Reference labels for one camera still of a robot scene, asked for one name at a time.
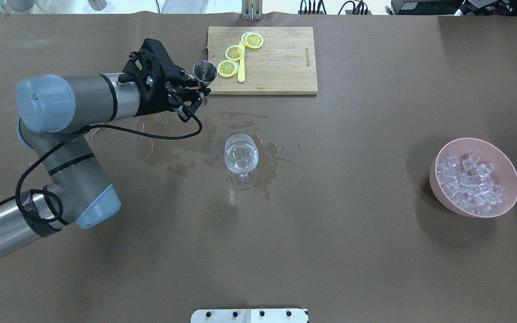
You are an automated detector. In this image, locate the lemon slice top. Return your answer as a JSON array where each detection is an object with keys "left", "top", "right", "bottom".
[{"left": 241, "top": 31, "right": 264, "bottom": 49}]

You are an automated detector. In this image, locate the pink bowl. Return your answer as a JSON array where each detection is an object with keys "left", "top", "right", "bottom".
[{"left": 428, "top": 137, "right": 517, "bottom": 218}]

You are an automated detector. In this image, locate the aluminium frame post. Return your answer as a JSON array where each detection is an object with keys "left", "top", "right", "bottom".
[{"left": 241, "top": 0, "right": 264, "bottom": 21}]

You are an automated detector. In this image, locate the lemon slice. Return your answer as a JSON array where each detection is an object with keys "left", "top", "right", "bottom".
[
  {"left": 241, "top": 31, "right": 264, "bottom": 49},
  {"left": 217, "top": 60, "right": 239, "bottom": 78},
  {"left": 224, "top": 44, "right": 245, "bottom": 62}
]

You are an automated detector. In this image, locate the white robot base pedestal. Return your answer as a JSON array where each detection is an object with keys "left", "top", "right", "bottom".
[{"left": 190, "top": 308, "right": 310, "bottom": 323}]

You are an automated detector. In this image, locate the pile of ice cubes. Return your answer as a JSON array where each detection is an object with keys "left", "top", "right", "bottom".
[{"left": 435, "top": 151, "right": 505, "bottom": 216}]

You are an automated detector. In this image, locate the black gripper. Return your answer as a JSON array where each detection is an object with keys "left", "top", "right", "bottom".
[{"left": 118, "top": 38, "right": 211, "bottom": 122}]

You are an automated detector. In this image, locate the wooden cutting board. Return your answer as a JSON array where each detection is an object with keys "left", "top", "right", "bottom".
[{"left": 207, "top": 26, "right": 318, "bottom": 95}]

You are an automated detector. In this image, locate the steel double jigger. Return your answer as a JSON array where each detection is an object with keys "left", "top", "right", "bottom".
[{"left": 193, "top": 61, "right": 218, "bottom": 88}]

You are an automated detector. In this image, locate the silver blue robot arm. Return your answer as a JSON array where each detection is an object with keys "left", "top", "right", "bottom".
[{"left": 0, "top": 39, "right": 218, "bottom": 259}]

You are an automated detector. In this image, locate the lemon slice middle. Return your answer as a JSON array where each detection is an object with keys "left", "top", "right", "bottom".
[{"left": 224, "top": 44, "right": 245, "bottom": 62}]

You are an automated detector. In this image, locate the clear wine glass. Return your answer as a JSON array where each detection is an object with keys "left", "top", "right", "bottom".
[{"left": 223, "top": 134, "right": 259, "bottom": 190}]

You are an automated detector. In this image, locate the yellow plastic knife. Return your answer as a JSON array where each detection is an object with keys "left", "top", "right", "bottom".
[{"left": 237, "top": 40, "right": 246, "bottom": 83}]

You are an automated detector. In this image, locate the lemon slice lower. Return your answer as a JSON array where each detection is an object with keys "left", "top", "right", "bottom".
[{"left": 217, "top": 60, "right": 239, "bottom": 78}]

